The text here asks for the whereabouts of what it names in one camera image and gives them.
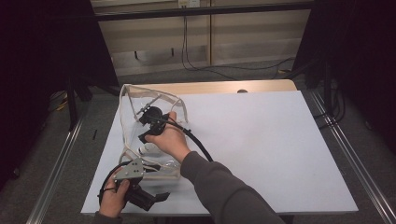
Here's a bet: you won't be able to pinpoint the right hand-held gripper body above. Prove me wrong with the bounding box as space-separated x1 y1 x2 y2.
135 94 171 138

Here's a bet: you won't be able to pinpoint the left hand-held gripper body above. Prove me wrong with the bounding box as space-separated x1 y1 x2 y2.
112 157 157 212

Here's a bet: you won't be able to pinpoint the clear plastic tote bag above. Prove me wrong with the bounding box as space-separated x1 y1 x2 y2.
118 83 191 182

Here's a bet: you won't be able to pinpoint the person's right hand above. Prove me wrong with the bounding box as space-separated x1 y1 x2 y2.
144 111 191 164

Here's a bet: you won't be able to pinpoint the person's left hand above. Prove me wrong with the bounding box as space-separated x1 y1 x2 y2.
99 177 132 218

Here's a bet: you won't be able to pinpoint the black stand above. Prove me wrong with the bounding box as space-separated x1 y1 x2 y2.
306 59 333 107
65 73 93 133

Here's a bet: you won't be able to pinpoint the black metal crossbar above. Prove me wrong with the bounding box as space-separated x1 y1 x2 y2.
92 2 315 22

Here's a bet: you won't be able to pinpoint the white table cover sheet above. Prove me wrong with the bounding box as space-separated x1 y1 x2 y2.
80 90 359 217

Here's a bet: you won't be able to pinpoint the black curtain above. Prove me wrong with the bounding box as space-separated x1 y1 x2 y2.
0 0 120 190
292 0 396 147

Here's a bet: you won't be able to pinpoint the black power cable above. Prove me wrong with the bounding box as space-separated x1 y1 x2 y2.
185 7 297 72
181 7 239 81

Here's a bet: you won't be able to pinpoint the metal floor rail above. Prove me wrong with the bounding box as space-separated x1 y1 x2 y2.
26 116 86 224
310 91 396 224

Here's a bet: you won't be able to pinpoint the yellow floor cable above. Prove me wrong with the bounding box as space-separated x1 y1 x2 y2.
49 90 69 114

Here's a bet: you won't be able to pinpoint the white wall socket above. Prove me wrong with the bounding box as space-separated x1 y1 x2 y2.
177 0 201 9

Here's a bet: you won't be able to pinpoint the black floor cables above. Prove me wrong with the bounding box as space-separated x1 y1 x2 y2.
312 79 347 129

